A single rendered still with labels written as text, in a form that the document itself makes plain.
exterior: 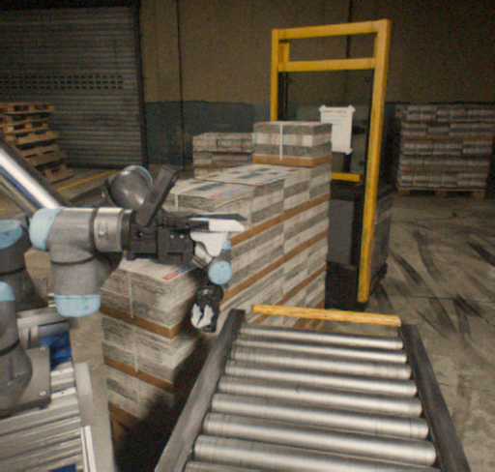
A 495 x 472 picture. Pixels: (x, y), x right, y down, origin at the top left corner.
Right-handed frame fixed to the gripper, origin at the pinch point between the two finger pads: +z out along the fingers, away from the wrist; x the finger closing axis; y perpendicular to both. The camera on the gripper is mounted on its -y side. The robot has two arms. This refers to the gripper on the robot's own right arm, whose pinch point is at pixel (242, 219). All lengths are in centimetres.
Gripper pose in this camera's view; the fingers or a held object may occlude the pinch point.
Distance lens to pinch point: 76.0
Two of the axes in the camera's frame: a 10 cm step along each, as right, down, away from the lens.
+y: -0.1, 9.9, 1.4
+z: 10.0, 0.1, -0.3
